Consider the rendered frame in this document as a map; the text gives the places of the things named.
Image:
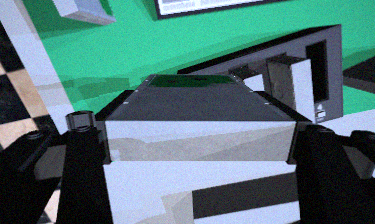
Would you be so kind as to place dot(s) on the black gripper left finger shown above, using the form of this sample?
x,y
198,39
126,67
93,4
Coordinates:
x,y
84,197

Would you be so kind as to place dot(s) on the status display screen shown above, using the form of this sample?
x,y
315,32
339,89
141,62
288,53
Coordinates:
x,y
176,8

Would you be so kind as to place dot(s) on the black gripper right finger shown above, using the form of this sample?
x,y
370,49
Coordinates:
x,y
329,189

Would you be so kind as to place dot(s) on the green flat mat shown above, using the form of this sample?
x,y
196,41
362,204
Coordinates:
x,y
96,63

